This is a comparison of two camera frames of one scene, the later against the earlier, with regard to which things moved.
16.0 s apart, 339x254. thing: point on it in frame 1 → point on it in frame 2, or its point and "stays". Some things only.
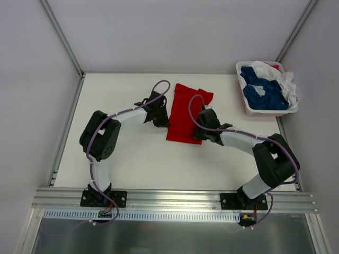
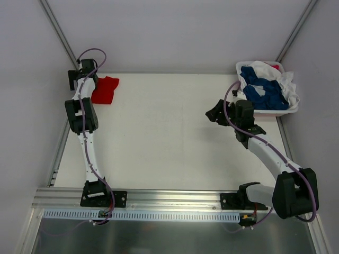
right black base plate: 235,201 stays
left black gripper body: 161,119 → 71,79
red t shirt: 181,127 → 104,91
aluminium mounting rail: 70,198 stays
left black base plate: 98,199 stays
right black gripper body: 200,131 → 224,114
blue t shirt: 274,99 stays
